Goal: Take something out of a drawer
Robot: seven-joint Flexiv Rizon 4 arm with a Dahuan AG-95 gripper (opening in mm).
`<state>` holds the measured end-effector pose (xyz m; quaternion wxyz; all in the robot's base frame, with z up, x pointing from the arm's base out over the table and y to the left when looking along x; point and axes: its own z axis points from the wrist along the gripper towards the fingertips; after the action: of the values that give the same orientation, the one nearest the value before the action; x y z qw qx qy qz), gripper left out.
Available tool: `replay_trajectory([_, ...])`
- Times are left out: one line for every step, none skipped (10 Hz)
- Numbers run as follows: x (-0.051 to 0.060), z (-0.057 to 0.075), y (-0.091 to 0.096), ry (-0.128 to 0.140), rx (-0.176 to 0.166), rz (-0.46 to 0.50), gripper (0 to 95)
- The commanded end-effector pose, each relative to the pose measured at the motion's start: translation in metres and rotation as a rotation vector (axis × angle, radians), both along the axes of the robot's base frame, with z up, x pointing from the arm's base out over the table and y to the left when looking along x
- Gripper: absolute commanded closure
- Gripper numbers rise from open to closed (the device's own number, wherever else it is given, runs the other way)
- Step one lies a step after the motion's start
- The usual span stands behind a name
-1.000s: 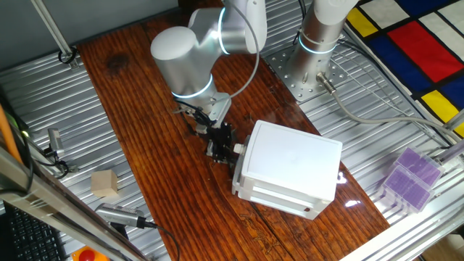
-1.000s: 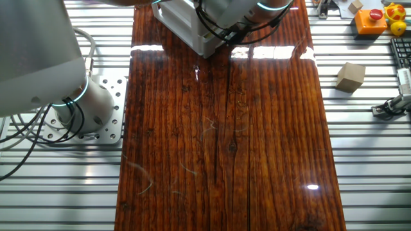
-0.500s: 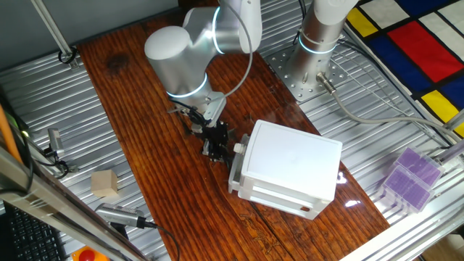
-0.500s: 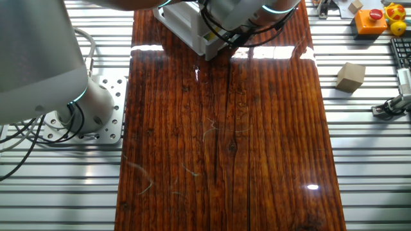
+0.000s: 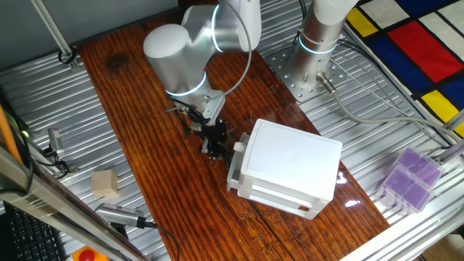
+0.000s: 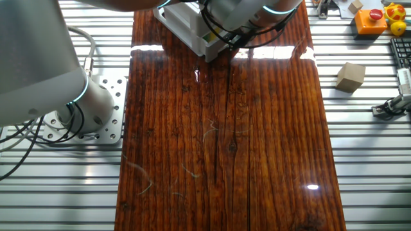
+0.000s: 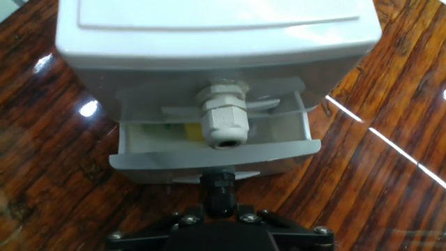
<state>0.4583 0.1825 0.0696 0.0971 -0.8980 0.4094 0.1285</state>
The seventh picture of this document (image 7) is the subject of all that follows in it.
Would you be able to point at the yellow grey push-button box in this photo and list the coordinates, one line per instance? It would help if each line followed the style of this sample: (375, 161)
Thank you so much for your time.
(193, 132)

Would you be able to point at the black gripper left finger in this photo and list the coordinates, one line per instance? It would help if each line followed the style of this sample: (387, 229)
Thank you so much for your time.
(139, 240)

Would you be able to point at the glossy brown wood board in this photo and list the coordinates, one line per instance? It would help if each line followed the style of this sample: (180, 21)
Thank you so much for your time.
(348, 174)

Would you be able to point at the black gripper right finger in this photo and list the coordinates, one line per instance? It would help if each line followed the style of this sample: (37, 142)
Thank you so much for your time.
(306, 238)

